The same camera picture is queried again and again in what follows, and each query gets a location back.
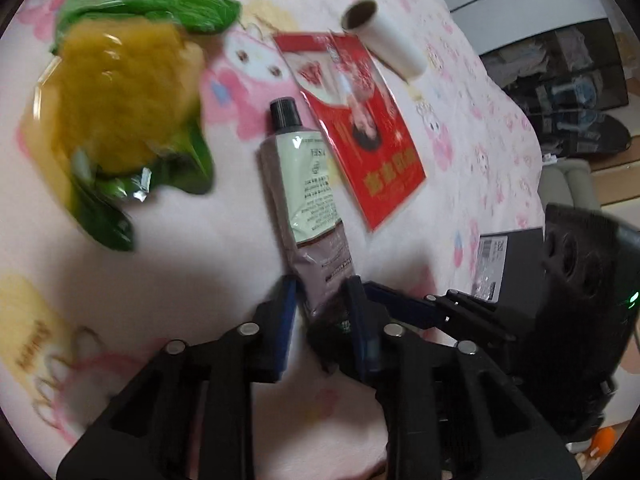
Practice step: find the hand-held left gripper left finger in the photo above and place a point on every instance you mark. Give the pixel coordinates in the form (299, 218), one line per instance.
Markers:
(285, 320)

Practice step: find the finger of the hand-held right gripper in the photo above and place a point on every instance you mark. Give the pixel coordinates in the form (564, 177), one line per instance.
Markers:
(405, 307)
(475, 317)

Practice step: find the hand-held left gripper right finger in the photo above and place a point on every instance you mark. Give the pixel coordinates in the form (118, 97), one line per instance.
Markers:
(361, 325)

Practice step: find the black cardboard box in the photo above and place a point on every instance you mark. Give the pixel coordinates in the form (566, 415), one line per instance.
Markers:
(522, 260)

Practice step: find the white and brown cream tube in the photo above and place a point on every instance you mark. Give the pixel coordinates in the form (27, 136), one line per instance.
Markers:
(305, 185)

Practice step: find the red photo card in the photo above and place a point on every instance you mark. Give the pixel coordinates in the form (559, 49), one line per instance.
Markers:
(380, 160)

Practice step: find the white paper roll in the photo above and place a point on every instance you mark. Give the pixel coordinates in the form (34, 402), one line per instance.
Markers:
(390, 45)

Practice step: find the packaged corn cob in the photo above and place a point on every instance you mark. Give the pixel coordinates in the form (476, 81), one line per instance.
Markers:
(125, 95)

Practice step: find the pink printed blanket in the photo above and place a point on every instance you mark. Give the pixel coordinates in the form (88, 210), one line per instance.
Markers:
(175, 285)

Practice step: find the grey padded headboard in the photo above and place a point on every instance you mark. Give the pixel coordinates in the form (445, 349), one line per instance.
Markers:
(567, 185)

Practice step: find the orange toy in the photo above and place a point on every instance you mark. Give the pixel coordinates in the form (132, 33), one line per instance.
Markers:
(605, 441)

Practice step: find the dark open wardrobe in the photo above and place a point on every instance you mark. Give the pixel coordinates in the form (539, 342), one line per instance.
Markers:
(575, 60)

